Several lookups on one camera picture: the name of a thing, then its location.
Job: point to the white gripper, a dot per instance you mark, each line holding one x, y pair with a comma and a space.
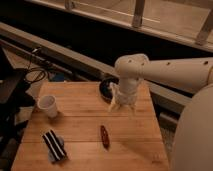
124, 93

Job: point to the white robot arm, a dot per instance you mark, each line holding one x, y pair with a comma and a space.
193, 142

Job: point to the black round bowl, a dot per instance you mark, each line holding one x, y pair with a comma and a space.
104, 88

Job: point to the white paper cup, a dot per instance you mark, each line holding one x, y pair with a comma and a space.
47, 104

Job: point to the black white striped block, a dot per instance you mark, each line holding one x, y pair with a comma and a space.
46, 137

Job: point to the black chair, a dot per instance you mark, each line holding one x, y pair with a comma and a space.
13, 96

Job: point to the metal railing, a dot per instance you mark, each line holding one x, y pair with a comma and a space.
188, 22

